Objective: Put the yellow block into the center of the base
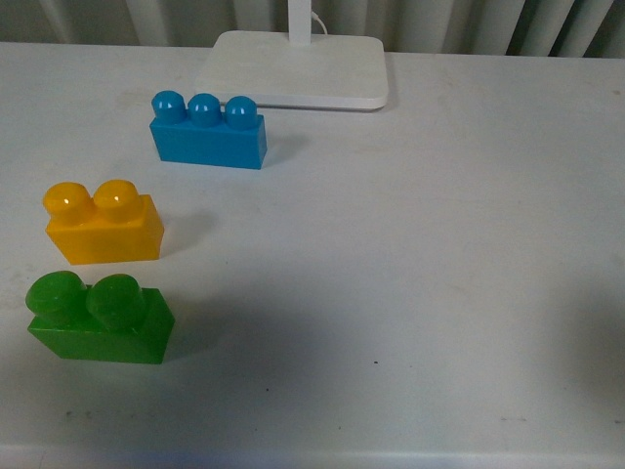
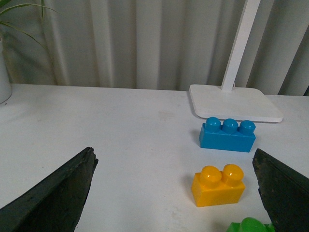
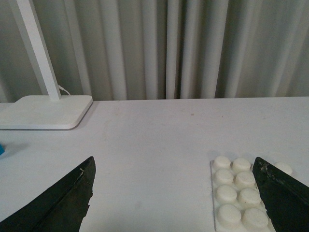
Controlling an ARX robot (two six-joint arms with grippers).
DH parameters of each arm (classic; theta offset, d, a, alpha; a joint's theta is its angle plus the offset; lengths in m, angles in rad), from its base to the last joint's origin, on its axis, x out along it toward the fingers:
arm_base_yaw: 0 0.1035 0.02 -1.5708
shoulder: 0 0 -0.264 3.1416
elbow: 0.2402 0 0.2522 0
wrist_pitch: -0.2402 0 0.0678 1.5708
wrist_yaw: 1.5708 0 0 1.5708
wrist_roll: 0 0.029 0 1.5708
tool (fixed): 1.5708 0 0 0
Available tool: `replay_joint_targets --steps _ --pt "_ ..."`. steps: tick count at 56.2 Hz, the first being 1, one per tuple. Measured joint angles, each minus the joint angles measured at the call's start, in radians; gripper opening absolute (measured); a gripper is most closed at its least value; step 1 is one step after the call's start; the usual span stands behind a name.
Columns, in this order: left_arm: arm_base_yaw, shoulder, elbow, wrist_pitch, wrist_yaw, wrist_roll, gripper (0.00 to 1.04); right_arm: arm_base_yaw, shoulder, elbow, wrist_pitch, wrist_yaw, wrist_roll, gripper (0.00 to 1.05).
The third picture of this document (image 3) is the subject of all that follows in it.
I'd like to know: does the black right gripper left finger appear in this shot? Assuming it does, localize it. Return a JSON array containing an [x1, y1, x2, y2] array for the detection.
[[0, 157, 95, 232]]

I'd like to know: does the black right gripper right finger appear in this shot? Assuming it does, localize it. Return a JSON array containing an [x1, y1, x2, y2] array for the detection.
[[253, 157, 309, 232]]

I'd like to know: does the white studded base plate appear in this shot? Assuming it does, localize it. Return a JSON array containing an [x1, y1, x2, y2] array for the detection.
[[210, 155, 294, 232]]

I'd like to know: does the blue block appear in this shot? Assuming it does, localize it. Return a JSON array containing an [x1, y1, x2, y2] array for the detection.
[[0, 144, 5, 155]]

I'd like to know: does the white desk lamp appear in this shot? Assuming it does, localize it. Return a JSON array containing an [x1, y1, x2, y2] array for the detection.
[[0, 0, 93, 130]]

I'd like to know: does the grey pleated curtain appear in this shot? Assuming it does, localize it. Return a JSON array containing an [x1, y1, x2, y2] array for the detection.
[[0, 0, 309, 103]]

